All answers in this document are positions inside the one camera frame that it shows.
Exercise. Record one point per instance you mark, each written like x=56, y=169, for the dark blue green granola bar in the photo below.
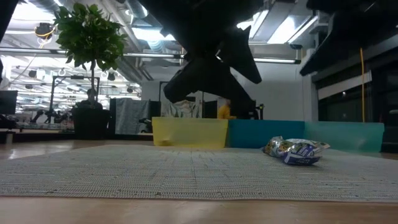
x=298, y=152

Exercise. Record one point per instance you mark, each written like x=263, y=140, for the person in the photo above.
x=88, y=104
x=225, y=113

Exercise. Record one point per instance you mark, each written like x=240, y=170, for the crinkled silver cover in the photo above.
x=183, y=110

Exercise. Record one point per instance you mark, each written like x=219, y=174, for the grey fabric cover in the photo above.
x=132, y=115

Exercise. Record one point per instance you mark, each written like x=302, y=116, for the black aluminium frame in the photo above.
x=6, y=12

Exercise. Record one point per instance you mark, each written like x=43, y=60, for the grey woven placemat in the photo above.
x=155, y=171

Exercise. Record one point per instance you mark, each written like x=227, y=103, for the small black post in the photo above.
x=260, y=109

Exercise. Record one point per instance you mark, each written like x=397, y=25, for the black monitor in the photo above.
x=7, y=102

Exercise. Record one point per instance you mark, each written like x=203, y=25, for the yellow plastic bin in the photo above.
x=189, y=132

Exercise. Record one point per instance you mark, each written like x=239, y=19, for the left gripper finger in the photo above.
x=202, y=77
x=245, y=53

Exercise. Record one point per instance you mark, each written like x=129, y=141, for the green leafy plant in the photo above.
x=90, y=34

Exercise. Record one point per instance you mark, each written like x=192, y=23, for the long ceiling light strip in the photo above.
x=276, y=60
x=152, y=55

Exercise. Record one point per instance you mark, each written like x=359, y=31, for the black metal gantry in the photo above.
x=74, y=77

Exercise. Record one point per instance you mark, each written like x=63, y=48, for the teal plastic bin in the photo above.
x=345, y=137

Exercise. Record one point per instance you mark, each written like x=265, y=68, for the blue plastic bin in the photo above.
x=264, y=133

